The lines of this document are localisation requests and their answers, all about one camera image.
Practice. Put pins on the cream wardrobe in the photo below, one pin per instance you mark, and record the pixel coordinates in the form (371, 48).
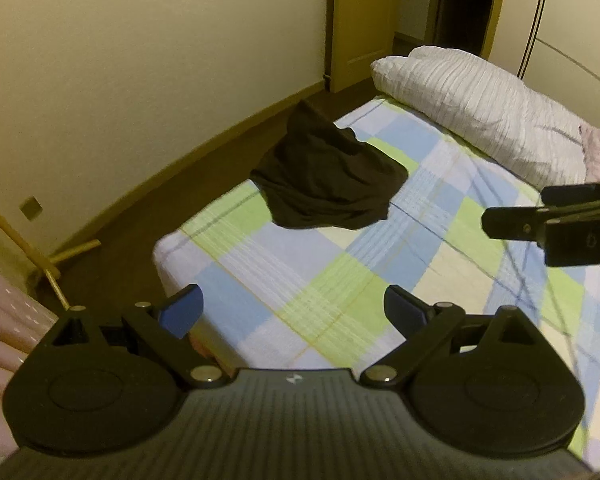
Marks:
(570, 20)

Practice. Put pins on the wall socket plate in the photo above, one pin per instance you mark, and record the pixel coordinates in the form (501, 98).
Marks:
(31, 207)

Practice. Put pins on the wooden door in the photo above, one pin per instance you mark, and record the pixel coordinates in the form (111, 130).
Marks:
(360, 25)

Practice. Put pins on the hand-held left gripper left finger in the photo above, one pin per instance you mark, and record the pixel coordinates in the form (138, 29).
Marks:
(180, 312)

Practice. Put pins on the white striped pillow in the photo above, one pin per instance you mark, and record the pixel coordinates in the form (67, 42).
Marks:
(470, 100)

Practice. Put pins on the bed with checkered sheet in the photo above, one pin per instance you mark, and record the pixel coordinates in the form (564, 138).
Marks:
(290, 270)

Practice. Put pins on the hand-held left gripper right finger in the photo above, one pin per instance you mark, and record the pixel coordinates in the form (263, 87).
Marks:
(405, 310)

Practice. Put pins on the pink ribbed cloth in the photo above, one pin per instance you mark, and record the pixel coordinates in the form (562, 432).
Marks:
(5, 320)

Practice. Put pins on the wooden pole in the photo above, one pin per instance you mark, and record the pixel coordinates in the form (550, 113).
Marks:
(25, 252)

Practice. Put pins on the wooden door frame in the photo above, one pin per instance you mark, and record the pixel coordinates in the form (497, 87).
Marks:
(495, 5)

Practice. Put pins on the dark brown garment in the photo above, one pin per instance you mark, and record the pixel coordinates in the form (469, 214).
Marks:
(325, 180)

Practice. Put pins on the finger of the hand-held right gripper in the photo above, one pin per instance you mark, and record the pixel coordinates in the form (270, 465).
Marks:
(575, 192)
(510, 222)

